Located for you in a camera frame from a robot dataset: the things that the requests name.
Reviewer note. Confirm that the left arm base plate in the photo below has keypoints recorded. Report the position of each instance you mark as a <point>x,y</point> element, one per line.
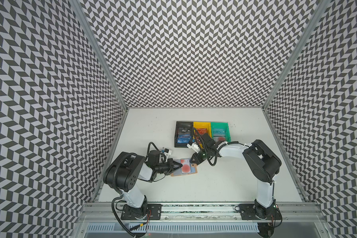
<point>151,211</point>

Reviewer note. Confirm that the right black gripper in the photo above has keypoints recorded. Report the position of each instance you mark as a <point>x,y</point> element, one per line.
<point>198,160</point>

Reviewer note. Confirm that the green storage bin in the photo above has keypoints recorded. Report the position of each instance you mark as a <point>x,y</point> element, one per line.
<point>223,126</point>

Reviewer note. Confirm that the black storage bin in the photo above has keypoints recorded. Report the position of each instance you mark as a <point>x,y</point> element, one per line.
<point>180,124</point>

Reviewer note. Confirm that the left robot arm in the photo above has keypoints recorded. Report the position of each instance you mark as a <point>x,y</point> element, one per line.
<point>127,169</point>

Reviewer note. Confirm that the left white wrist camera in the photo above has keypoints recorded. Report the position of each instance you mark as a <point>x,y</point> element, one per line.
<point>166,152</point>

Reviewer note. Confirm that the yellow storage bin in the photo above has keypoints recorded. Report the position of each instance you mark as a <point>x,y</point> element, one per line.
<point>201,125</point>

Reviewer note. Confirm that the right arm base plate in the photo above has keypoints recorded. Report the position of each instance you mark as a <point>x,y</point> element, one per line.
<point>252,211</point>

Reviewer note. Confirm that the card in green bin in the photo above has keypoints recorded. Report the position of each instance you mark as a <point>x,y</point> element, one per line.
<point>219,134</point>

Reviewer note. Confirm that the white red circle card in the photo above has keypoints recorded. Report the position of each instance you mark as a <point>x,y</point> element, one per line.
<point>187,167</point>

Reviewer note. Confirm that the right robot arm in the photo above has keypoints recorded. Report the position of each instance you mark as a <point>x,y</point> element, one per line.
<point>263,163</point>

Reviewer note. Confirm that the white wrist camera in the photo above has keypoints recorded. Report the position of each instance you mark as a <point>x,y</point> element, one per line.
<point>166,152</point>
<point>193,146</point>

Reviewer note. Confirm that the blue card in black bin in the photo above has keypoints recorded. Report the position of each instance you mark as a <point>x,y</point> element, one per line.
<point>183,135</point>

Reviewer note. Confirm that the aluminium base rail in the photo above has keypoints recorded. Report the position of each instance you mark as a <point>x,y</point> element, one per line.
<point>210,212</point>

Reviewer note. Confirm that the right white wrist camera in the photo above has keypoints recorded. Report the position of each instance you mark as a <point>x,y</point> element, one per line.
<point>193,146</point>

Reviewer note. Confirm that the tan leather card holder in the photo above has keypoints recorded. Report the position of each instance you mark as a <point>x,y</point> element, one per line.
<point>178,172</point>

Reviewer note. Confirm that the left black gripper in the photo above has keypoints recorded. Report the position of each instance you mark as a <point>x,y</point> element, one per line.
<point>171,168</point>

